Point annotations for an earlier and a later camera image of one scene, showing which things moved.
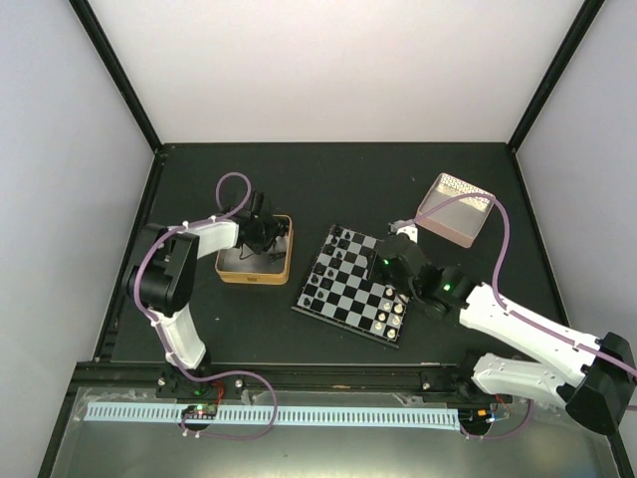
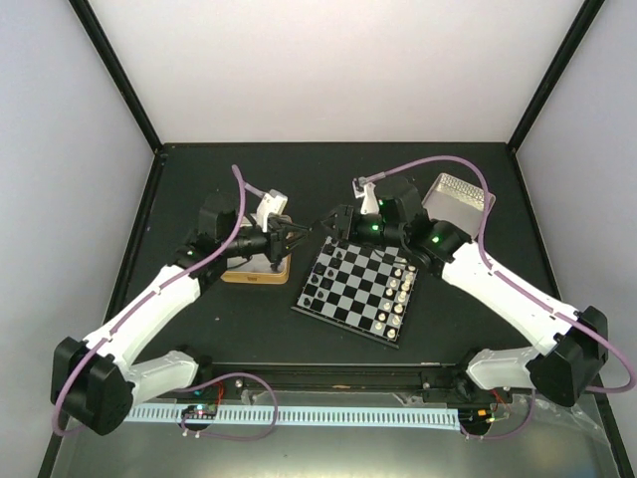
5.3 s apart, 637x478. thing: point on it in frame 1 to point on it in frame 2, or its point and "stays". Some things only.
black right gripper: [375, 270] to [345, 225]
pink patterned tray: [460, 220] stays
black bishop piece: [328, 249] stays
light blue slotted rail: [283, 415] stays
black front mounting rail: [295, 379] stays
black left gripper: [275, 228] to [279, 239]
